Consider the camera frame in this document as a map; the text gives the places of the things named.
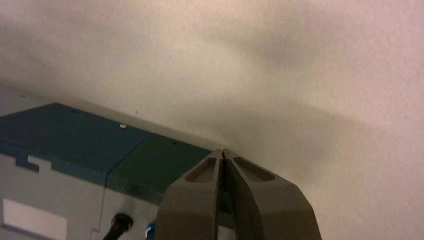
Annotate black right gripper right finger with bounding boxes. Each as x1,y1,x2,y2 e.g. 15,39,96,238
222,148,323,240

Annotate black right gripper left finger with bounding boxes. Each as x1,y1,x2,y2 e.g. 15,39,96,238
154,149,224,240

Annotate grey box with blue lid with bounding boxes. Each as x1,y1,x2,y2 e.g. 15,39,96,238
0,87,237,240

